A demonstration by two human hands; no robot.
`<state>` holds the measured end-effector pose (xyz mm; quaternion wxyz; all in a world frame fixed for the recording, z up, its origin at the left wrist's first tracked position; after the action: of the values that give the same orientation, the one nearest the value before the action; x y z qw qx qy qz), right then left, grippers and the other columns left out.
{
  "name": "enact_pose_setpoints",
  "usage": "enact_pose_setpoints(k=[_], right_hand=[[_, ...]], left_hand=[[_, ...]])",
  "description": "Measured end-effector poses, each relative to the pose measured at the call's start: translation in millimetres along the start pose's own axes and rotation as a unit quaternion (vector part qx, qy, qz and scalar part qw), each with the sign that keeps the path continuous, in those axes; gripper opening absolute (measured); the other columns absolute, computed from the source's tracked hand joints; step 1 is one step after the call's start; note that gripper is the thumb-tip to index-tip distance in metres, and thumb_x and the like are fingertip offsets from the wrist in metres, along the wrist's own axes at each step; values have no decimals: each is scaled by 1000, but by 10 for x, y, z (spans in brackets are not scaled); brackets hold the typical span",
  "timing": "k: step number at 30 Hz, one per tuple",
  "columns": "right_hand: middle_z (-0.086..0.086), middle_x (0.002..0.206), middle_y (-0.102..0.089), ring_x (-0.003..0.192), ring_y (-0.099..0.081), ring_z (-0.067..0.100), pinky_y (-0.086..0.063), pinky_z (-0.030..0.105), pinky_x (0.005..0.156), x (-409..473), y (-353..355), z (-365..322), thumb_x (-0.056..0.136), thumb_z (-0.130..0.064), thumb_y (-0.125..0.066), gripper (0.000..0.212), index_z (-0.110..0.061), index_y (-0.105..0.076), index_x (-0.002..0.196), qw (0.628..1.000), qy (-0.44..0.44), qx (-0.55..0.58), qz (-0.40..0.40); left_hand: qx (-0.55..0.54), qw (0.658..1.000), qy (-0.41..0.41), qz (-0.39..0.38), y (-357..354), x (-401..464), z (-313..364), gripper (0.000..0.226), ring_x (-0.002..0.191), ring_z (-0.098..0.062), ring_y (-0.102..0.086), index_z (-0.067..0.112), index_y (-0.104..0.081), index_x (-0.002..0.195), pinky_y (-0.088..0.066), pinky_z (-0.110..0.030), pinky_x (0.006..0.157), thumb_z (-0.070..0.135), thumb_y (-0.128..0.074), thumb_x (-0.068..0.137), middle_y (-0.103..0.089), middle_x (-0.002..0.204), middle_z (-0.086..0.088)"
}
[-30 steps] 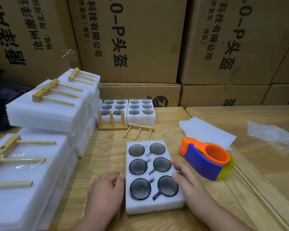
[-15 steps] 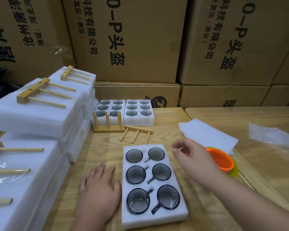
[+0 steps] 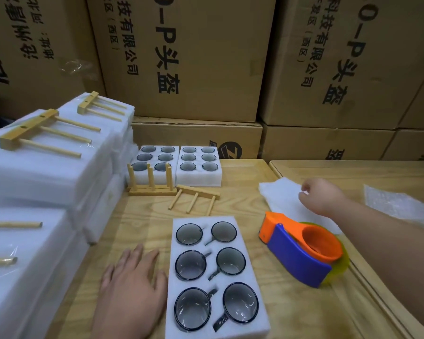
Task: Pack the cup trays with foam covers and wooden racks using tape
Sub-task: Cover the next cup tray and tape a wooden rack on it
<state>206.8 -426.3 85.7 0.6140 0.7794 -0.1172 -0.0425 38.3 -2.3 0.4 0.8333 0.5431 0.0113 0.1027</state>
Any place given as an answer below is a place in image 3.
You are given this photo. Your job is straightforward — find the person's right hand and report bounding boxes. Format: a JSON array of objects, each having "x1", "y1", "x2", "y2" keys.
[{"x1": 299, "y1": 177, "x2": 351, "y2": 218}]

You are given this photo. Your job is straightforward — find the person's left hand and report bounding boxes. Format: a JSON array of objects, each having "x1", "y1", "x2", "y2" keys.
[{"x1": 90, "y1": 243, "x2": 169, "y2": 339}]

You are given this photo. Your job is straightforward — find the pile of white foam sheets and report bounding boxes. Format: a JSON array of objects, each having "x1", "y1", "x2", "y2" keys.
[{"x1": 259, "y1": 177, "x2": 343, "y2": 234}]

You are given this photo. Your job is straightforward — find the orange and blue tape dispenser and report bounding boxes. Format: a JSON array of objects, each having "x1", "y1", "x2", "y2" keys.
[{"x1": 259, "y1": 211, "x2": 351, "y2": 289}]

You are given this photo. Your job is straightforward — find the set of grey glass cups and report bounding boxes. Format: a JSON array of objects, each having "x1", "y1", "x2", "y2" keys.
[{"x1": 174, "y1": 221, "x2": 260, "y2": 332}]

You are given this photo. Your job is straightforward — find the row of wooden peg racks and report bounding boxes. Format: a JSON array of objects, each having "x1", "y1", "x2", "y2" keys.
[{"x1": 127, "y1": 163, "x2": 178, "y2": 196}]

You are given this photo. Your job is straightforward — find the stack of white foam trays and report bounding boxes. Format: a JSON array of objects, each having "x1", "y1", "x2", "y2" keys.
[{"x1": 129, "y1": 145, "x2": 223, "y2": 188}]

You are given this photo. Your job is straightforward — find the person's right forearm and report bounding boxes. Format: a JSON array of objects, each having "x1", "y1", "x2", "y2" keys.
[{"x1": 335, "y1": 197, "x2": 424, "y2": 336}]

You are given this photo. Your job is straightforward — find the clear plastic wrap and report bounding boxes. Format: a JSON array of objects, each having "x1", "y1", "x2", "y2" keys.
[{"x1": 362, "y1": 184, "x2": 424, "y2": 232}]

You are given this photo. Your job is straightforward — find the stack of brown cardboard boxes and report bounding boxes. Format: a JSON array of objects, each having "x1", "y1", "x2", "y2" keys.
[{"x1": 0, "y1": 0, "x2": 424, "y2": 163}]

